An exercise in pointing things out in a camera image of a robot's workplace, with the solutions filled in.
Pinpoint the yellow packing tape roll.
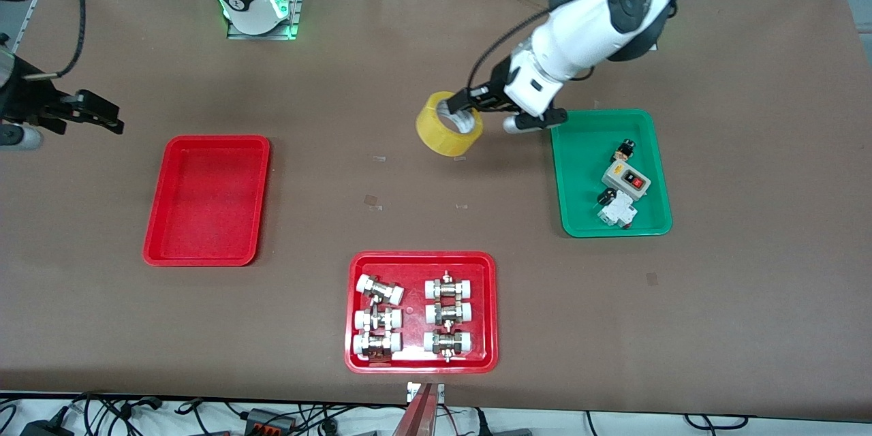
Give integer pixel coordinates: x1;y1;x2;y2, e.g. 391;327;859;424
416;91;484;157

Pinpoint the green plastic tray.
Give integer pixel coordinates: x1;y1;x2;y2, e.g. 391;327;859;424
550;109;674;238

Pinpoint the red plastic tray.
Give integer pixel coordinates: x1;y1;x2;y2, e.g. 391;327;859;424
344;251;499;375
142;135;271;267

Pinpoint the white circuit breaker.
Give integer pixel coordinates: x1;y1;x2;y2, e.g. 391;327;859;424
597;191;638;229

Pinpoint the white capped metal pipe fitting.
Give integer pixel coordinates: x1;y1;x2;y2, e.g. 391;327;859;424
423;330;473;362
354;307;403;332
356;274;405;306
424;271;474;300
425;301;473;326
352;331;403;362

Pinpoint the white label plate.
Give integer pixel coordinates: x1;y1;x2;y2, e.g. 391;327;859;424
407;382;446;403

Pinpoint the red metal bar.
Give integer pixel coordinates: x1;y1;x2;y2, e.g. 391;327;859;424
392;381;437;436

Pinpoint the black left arm gripper cable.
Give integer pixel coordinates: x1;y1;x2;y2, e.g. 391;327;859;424
467;0;648;93

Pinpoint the black arm gripper cable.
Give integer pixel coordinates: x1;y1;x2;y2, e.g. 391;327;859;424
37;0;86;79
467;0;648;93

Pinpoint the black right arm gripper cable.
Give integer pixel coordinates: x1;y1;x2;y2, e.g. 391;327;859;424
37;0;86;79

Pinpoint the grey push button switch box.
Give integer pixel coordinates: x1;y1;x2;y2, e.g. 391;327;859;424
600;159;651;202

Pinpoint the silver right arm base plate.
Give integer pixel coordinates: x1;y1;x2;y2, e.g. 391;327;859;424
227;0;305;41

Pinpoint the black cable with plug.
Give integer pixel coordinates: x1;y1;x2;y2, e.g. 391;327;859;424
72;392;164;416

